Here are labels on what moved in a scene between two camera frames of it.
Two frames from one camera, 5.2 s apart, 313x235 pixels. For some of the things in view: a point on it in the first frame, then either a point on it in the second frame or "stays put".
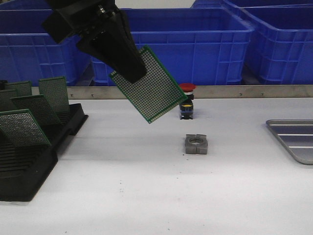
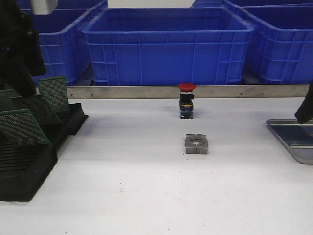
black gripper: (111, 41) -> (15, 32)
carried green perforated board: (156, 93) -> (295, 134)
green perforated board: (39, 106) stays put
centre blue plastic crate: (198, 47) stays put
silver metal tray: (297, 134) stays put
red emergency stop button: (186, 108) stays put
